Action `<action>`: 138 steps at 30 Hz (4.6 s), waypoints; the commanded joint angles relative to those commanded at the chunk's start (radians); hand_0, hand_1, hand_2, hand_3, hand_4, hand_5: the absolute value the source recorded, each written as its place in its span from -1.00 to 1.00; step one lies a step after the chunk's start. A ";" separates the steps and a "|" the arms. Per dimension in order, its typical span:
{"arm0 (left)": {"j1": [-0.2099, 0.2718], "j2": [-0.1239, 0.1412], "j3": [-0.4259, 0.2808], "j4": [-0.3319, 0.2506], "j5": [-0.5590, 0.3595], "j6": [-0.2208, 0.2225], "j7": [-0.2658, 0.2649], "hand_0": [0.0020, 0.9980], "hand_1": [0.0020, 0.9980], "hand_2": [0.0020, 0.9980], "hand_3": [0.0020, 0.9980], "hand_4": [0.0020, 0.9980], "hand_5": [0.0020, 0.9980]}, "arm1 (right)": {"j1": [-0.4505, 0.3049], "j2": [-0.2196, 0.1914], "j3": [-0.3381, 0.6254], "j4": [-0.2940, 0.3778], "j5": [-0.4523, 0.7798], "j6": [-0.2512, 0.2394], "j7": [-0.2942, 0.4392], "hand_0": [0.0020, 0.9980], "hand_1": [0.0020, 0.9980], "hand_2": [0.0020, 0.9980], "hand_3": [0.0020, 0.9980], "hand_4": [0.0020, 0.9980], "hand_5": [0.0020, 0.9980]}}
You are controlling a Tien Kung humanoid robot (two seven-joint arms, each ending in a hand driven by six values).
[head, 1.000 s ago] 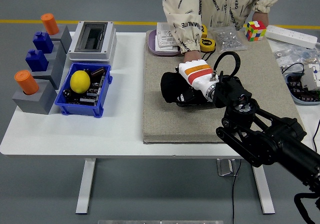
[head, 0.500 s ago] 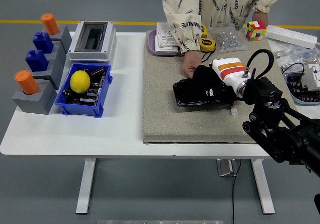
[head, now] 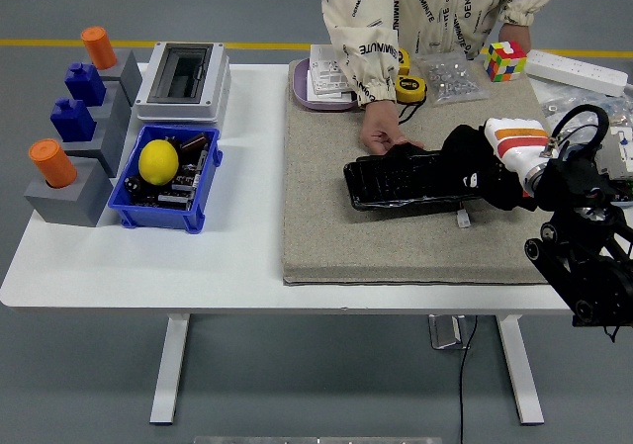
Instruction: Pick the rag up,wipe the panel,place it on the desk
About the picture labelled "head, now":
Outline black glossy panel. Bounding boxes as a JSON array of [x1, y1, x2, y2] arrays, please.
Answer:
[[343, 141, 484, 213]]

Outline white power strip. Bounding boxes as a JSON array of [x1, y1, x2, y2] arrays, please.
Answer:
[[522, 49, 630, 97]]

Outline person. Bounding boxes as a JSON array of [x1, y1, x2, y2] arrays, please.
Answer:
[[319, 0, 563, 62]]

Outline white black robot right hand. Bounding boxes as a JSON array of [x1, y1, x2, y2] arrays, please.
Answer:
[[462, 116, 561, 189]]

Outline white table leg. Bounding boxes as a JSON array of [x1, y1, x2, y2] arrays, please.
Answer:
[[149, 312, 192, 426], [496, 313, 546, 425]]

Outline white circuit breaker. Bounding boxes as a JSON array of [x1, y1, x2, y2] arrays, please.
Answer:
[[595, 126, 633, 181]]

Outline black tape measure strap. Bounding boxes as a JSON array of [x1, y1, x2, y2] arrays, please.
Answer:
[[397, 100, 422, 128]]

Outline blue plastic bin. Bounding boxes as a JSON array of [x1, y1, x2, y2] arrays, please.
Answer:
[[107, 124, 224, 235]]

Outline colourful puzzle cube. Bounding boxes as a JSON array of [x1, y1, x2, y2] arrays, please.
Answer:
[[483, 40, 528, 83]]

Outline purple tray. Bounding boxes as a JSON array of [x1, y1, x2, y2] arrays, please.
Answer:
[[291, 58, 365, 114]]

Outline person's left hand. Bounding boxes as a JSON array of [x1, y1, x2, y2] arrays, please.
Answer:
[[497, 21, 533, 54]]

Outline person's right hand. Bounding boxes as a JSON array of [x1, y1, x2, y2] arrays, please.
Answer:
[[359, 101, 425, 157]]

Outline white printed paper pack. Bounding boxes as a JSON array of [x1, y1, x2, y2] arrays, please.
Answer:
[[306, 67, 358, 103], [310, 44, 343, 72]]

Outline orange cylinder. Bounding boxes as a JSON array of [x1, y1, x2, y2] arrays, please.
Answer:
[[28, 138, 78, 190], [80, 26, 119, 71]]

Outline clear bag of metal screws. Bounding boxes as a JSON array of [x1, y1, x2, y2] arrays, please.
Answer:
[[410, 47, 491, 108]]

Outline blue tray of electronics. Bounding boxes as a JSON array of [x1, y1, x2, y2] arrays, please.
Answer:
[[606, 175, 633, 206]]

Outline brown cylindrical capacitor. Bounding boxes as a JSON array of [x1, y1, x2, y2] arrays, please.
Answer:
[[178, 133, 210, 154]]

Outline grey-brown mat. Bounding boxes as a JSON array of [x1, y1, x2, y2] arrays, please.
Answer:
[[281, 57, 605, 287]]

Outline blue stepped block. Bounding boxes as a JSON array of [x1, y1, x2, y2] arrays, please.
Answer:
[[49, 97, 97, 143], [63, 61, 107, 108]]

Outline black floor cable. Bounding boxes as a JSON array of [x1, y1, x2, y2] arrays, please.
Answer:
[[458, 313, 480, 444]]

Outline dark circuit board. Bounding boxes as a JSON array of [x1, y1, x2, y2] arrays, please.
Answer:
[[156, 192, 195, 212], [170, 163, 203, 193]]

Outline yellow lemon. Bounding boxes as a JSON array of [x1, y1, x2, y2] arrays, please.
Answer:
[[137, 138, 179, 186]]

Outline grey square holder block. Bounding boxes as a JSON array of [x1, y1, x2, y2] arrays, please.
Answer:
[[23, 158, 116, 228], [88, 49, 143, 108], [87, 80, 133, 133], [58, 102, 134, 178]]

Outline metal bracket under table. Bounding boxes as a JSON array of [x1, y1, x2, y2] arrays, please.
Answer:
[[427, 313, 471, 350]]

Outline clear plastic parts bags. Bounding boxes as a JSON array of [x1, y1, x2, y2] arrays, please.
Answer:
[[538, 80, 633, 136]]

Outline white electrical enclosure box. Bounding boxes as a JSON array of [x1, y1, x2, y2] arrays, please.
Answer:
[[134, 42, 232, 125]]

